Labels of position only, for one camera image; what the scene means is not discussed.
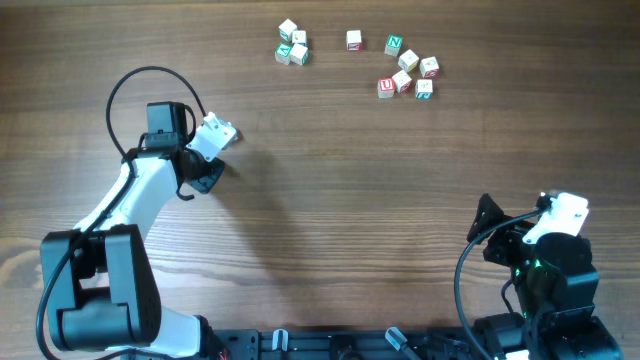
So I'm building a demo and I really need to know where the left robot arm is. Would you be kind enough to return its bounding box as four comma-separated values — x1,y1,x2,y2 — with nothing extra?
36,102,237,357

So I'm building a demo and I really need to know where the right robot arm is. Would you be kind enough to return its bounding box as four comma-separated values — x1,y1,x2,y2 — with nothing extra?
462,192,623,359

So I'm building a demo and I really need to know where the green letter A block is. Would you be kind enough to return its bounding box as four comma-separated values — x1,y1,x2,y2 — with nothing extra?
274,43,292,65

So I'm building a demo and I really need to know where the white block green J side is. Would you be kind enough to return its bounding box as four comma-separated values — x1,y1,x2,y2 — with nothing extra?
415,79,434,99

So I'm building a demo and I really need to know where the teal block top left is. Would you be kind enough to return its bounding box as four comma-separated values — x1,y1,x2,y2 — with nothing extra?
278,19,298,42

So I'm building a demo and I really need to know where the white block red Q side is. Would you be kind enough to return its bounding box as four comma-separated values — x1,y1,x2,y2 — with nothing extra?
419,56,440,78

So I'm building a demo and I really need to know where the white block red M side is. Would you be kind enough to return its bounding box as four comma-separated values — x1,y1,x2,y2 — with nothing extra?
392,70,412,93

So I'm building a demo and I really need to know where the small white block orange print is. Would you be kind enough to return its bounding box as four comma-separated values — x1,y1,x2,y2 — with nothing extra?
291,30,307,46

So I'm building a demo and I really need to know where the red letter U block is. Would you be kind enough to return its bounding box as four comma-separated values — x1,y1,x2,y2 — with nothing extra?
377,78,395,99

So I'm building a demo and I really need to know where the white block yellow side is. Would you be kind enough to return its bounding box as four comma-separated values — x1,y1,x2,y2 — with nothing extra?
398,49,420,73

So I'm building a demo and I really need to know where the green letter N block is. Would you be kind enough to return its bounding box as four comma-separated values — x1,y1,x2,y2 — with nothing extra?
384,34,403,57

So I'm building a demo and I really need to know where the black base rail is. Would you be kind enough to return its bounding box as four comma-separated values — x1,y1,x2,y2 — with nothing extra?
214,329,478,360

